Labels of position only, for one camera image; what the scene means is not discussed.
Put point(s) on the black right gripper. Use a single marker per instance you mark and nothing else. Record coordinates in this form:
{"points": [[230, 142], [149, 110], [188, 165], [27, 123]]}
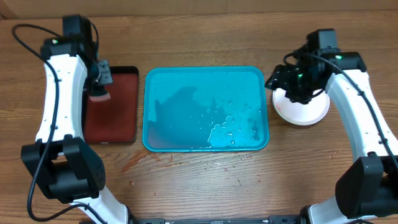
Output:
{"points": [[282, 79]]}

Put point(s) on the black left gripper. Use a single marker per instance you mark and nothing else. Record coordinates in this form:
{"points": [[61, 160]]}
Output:
{"points": [[106, 75]]}

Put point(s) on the white plate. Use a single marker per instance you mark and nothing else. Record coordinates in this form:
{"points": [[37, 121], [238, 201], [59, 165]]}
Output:
{"points": [[299, 114]]}

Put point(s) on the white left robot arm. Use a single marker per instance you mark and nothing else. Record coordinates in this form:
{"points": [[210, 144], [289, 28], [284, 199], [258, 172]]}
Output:
{"points": [[60, 162]]}

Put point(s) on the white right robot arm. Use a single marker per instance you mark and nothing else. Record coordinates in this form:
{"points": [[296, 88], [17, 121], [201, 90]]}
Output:
{"points": [[368, 189]]}

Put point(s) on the black tray with red liner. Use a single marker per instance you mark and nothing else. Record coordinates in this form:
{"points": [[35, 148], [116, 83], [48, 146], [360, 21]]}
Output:
{"points": [[113, 120]]}

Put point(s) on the teal plastic tray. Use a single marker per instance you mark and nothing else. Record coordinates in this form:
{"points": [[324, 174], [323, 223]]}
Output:
{"points": [[205, 109]]}

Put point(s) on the cardboard backdrop wall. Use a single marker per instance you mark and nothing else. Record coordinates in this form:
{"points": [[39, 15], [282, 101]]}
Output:
{"points": [[50, 9]]}

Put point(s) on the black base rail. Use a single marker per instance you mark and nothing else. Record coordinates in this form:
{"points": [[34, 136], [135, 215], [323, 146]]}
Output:
{"points": [[272, 219]]}

